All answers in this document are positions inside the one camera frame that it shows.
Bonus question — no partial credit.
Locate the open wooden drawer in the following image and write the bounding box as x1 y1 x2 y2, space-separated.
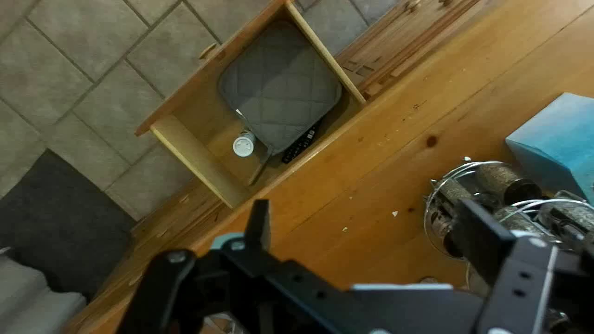
134 0 368 211

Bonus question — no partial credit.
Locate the light blue box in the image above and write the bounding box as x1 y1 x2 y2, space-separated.
506 91 594 206

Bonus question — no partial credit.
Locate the dark grey floor mat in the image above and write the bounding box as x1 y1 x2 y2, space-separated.
0 148 136 300

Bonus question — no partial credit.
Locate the black object in drawer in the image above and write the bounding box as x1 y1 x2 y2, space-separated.
281 120 326 167

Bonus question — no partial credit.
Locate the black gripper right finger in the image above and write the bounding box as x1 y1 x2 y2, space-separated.
454 197 594 334

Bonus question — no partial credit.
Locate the light grey cushion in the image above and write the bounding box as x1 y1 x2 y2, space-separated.
0 247 90 334

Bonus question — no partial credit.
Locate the white salt shaker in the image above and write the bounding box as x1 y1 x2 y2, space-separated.
231 132 257 159

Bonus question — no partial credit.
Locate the spice rack with jars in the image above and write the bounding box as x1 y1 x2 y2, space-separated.
424 158 594 293

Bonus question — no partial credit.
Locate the wooden dresser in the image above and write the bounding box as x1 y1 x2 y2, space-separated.
62 0 594 334

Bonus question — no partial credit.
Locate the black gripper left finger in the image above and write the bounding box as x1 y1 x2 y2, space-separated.
118 198 294 334

